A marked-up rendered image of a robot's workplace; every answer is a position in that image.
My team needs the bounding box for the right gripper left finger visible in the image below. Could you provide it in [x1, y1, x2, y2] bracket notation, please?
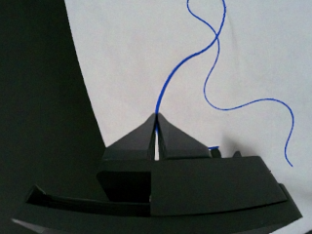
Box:
[101, 113, 156, 161]

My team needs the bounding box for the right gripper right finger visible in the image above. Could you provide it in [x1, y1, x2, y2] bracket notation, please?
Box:
[158, 112, 213, 160]

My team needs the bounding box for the black cable reel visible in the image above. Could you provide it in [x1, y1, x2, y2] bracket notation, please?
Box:
[210, 148, 242, 158]

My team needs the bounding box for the blue cable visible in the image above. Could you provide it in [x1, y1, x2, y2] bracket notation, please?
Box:
[155, 0, 294, 167]

